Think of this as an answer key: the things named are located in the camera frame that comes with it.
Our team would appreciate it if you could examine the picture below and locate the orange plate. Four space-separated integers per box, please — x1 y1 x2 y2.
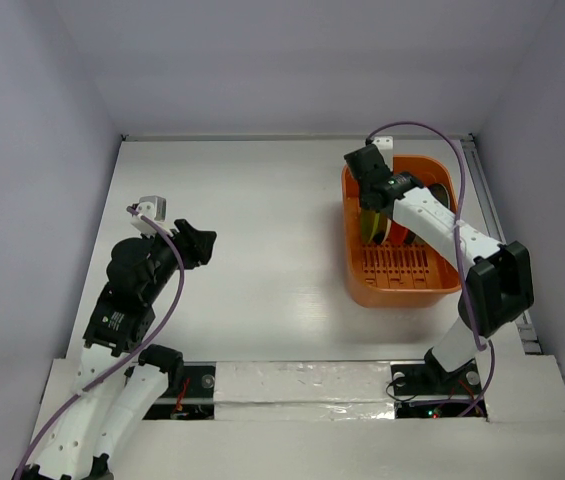
388 222 411 246

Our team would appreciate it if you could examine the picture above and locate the cream plate with ink drawing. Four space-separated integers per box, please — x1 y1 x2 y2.
380 217 391 243

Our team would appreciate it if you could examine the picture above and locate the aluminium rail right side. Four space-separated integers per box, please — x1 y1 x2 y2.
460 134 543 355

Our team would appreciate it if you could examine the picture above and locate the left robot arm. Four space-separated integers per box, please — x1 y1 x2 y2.
14 214 217 479

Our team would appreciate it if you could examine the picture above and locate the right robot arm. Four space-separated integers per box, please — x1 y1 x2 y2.
344 142 534 392

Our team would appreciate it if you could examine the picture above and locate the brown rimmed plate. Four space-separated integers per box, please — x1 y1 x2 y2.
407 232 425 245

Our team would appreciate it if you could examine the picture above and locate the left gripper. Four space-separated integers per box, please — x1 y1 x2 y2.
144 218 216 300

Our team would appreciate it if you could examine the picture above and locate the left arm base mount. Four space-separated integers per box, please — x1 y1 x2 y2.
144 363 216 421

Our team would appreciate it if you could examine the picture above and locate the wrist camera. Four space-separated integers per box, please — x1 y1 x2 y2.
365 135 394 171
127 195 167 236

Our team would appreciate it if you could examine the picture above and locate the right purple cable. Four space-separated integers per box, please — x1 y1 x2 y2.
366 122 496 419

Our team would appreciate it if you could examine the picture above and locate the green plate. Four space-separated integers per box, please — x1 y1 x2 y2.
359 210 386 245

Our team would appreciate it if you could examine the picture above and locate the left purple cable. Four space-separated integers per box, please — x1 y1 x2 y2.
14 207 186 479

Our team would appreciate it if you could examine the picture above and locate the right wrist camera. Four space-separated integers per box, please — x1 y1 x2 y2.
365 135 394 171

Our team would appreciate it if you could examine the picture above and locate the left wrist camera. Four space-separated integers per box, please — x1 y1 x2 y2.
127 195 167 236

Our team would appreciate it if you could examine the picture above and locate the orange dish rack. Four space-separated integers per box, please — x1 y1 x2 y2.
341 167 460 308

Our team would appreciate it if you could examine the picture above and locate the purple cable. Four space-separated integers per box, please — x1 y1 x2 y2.
366 122 496 419
14 207 186 479

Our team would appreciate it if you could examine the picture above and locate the dark patterned plate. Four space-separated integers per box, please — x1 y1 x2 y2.
428 183 451 209

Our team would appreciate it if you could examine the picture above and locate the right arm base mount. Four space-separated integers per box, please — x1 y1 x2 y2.
385 361 487 420

